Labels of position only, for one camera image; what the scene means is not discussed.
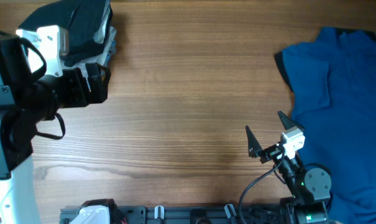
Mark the grey folded shorts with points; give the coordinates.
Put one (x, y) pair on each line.
(102, 59)

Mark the black shorts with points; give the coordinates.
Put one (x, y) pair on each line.
(87, 23)

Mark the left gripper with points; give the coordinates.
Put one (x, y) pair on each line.
(99, 88)

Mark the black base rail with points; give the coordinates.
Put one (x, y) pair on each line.
(105, 211)

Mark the blue polo shirt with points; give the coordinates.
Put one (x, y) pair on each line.
(333, 80)

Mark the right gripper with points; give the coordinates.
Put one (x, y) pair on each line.
(254, 149)

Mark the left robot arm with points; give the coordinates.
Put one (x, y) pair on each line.
(33, 87)

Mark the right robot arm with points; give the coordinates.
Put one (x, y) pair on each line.
(309, 185)

